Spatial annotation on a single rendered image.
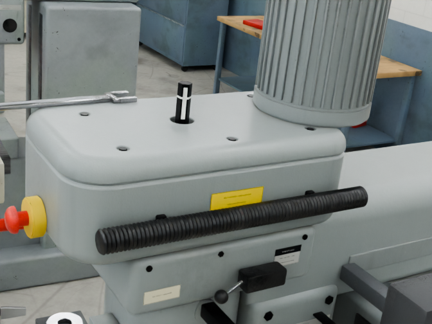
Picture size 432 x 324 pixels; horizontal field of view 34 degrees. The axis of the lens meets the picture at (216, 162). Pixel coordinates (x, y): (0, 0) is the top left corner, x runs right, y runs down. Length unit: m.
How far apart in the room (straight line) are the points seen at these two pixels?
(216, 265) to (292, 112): 0.27
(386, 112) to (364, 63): 5.61
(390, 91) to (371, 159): 5.29
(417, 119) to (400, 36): 0.76
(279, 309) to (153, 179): 0.38
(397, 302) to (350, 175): 0.34
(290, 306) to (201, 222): 0.32
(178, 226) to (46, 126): 0.24
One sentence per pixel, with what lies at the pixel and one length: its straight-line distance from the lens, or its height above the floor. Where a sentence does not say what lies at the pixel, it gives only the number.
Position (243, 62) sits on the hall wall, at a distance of 8.60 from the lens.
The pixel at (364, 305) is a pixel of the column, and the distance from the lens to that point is 1.39.
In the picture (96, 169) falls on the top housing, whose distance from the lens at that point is 0.92.
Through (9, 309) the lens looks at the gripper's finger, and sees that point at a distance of 1.83.
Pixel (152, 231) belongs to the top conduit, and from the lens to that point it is 0.94.
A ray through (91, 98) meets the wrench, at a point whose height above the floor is 1.90.
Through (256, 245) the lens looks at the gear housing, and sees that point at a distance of 1.11.
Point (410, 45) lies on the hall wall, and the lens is 6.51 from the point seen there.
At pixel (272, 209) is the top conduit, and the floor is 1.80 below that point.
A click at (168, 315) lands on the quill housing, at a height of 1.60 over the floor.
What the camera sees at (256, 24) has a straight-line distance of 7.12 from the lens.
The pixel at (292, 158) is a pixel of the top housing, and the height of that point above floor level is 1.86.
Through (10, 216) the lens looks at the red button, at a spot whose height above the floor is 1.77.
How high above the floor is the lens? 2.24
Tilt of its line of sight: 22 degrees down
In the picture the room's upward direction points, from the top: 7 degrees clockwise
